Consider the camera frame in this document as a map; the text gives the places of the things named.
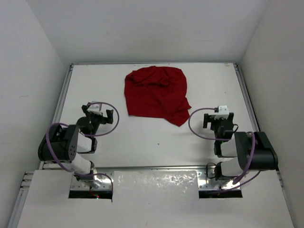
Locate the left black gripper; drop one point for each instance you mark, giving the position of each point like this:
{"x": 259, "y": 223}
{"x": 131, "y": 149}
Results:
{"x": 98, "y": 116}

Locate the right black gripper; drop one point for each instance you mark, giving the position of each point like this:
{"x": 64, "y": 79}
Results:
{"x": 210, "y": 118}

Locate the red t shirt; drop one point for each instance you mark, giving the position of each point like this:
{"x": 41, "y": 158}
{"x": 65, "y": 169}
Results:
{"x": 157, "y": 92}

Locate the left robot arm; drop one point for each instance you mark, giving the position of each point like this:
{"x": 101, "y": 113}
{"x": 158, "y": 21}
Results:
{"x": 64, "y": 144}

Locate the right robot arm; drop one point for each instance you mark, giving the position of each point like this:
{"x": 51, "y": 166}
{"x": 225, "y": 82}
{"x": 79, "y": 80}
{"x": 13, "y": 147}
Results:
{"x": 246, "y": 152}

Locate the white foam front panel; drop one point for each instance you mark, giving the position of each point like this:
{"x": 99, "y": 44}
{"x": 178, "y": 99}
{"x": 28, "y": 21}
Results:
{"x": 153, "y": 200}

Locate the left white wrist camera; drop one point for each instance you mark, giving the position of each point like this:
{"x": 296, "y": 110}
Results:
{"x": 95, "y": 108}

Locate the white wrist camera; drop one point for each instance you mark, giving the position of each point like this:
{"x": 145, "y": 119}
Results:
{"x": 95, "y": 108}
{"x": 221, "y": 112}

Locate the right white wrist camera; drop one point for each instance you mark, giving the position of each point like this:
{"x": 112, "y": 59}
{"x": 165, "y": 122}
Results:
{"x": 221, "y": 112}

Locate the right aluminium frame rail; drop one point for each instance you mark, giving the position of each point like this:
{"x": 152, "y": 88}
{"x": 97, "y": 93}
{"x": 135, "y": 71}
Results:
{"x": 246, "y": 96}

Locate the aluminium frame rail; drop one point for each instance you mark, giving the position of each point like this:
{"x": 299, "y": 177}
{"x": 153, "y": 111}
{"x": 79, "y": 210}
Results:
{"x": 246, "y": 96}
{"x": 58, "y": 112}

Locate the left aluminium frame rail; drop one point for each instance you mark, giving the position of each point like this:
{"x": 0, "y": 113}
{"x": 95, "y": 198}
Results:
{"x": 58, "y": 112}

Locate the front aluminium mounting rail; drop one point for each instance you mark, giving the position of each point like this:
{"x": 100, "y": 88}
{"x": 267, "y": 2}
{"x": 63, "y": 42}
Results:
{"x": 204, "y": 173}

